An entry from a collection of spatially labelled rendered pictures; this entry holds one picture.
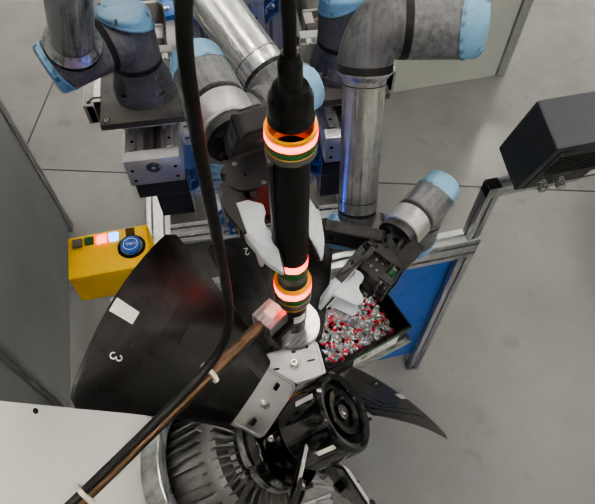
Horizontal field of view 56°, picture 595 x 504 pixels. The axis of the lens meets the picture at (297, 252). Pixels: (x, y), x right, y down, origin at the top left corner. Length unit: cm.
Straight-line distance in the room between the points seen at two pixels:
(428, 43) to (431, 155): 183
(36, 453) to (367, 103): 73
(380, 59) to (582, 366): 169
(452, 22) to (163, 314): 63
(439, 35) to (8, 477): 87
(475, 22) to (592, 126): 36
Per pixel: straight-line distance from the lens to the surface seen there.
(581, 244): 270
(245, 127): 55
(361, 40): 98
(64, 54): 129
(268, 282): 95
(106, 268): 115
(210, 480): 86
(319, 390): 79
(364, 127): 102
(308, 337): 73
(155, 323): 69
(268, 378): 78
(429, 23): 98
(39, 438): 84
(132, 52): 137
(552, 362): 236
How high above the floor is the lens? 201
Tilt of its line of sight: 57 degrees down
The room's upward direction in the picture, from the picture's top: straight up
